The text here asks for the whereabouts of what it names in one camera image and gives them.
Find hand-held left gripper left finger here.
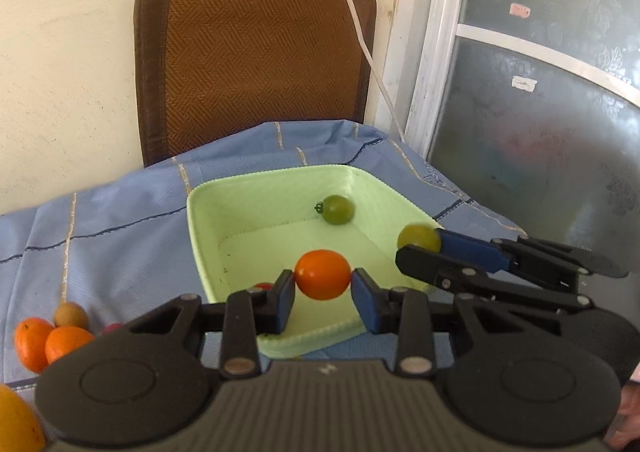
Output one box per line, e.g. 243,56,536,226
119,269,296,379

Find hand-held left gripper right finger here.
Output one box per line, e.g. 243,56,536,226
351,268,532,378

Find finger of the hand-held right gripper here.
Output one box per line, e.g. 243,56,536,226
435,229,628,290
395,245,596,313

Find yellow-green cherry tomato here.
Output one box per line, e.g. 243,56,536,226
396,223,442,253

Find orange cherry tomato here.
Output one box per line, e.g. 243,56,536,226
294,249,352,301

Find light green plastic basket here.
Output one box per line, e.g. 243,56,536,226
186,165,443,359

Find orange tangerine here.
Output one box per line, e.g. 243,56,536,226
13,317,55,374
45,326,96,365

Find large yellow orange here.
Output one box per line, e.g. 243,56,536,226
0,383,47,452

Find person's right hand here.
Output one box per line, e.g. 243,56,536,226
607,367,640,450

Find dark green cherry tomato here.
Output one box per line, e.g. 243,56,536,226
315,195,356,225

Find frosted glass window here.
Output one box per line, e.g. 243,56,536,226
377,0,640,278

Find blue checked bed sheet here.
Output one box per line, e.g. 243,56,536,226
0,119,528,433

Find brown longan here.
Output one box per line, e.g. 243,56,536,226
53,302,90,329

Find white power cable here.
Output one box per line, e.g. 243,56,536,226
320,0,408,143

